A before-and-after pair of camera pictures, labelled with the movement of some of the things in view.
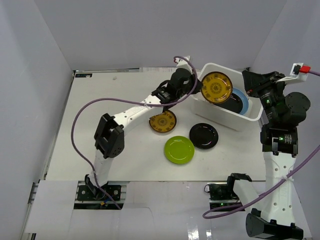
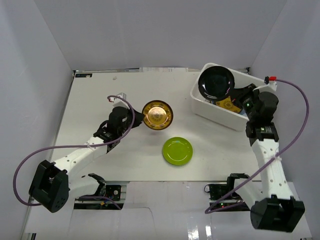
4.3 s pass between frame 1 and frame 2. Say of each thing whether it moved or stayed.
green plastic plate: stayed
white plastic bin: stayed
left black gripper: moved
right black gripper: moved
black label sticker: stayed
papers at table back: stayed
